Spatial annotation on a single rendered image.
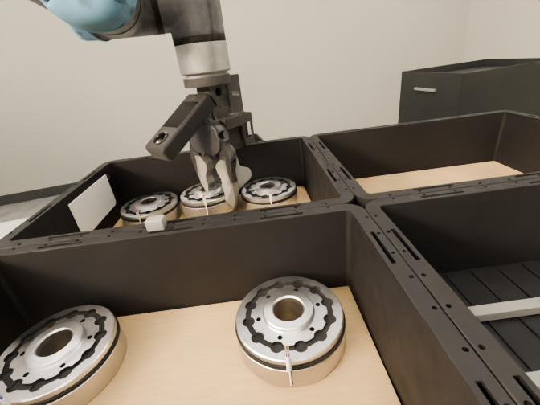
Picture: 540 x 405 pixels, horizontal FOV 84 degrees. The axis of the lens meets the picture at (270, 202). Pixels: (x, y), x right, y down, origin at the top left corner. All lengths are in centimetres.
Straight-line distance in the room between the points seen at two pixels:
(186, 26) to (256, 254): 31
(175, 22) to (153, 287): 34
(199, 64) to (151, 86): 293
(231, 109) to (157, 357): 36
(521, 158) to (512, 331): 42
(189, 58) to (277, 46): 304
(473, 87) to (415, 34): 250
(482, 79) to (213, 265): 166
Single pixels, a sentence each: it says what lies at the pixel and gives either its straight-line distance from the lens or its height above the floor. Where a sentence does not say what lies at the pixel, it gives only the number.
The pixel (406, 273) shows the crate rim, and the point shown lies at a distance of 24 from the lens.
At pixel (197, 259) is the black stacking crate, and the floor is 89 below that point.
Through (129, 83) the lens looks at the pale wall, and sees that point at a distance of 341.
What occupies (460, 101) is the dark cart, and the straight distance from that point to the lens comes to 177.
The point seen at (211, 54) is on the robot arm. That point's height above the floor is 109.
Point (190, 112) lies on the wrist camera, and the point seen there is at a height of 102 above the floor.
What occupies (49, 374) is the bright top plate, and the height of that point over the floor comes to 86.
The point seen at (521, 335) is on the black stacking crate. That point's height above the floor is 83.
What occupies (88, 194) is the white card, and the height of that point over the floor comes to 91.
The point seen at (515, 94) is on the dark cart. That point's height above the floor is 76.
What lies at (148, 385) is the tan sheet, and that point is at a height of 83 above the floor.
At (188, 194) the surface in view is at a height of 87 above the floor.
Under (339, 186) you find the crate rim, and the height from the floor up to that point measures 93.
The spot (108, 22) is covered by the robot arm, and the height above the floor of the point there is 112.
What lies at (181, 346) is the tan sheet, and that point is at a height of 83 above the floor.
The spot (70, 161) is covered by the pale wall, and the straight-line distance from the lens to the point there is 370.
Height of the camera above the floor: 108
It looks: 26 degrees down
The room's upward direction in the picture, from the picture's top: 7 degrees counter-clockwise
